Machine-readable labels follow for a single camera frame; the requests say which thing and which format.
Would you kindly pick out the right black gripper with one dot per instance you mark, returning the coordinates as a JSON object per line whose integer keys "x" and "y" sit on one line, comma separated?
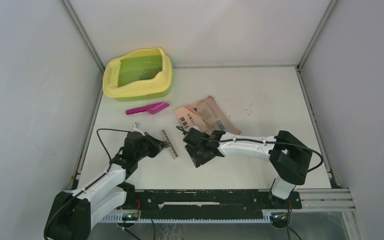
{"x": 197, "y": 160}

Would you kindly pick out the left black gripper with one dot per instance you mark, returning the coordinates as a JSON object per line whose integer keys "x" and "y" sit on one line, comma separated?
{"x": 155, "y": 146}

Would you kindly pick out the white bag sealing clip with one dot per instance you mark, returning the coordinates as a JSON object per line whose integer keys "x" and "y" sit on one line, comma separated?
{"x": 173, "y": 151}

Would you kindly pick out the pink cat litter bag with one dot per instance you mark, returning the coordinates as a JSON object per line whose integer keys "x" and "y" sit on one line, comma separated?
{"x": 206, "y": 116}

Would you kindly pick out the magenta plastic scoop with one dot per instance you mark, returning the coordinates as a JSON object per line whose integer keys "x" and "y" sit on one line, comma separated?
{"x": 152, "y": 109}

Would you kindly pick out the yellow green litter box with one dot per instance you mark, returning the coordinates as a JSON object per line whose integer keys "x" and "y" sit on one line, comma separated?
{"x": 142, "y": 74}

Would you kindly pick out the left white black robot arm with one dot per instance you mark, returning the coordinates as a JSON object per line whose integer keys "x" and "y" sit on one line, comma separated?
{"x": 74, "y": 213}

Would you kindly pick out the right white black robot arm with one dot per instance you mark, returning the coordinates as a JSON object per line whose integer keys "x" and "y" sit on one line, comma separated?
{"x": 289, "y": 156}

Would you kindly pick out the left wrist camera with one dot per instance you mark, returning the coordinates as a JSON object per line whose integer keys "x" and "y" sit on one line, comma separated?
{"x": 137, "y": 128}

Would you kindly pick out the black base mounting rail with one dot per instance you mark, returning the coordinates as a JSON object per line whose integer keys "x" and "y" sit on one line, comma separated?
{"x": 206, "y": 203}

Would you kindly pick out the white slotted cable duct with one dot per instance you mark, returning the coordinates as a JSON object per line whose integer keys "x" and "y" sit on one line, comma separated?
{"x": 264, "y": 217}

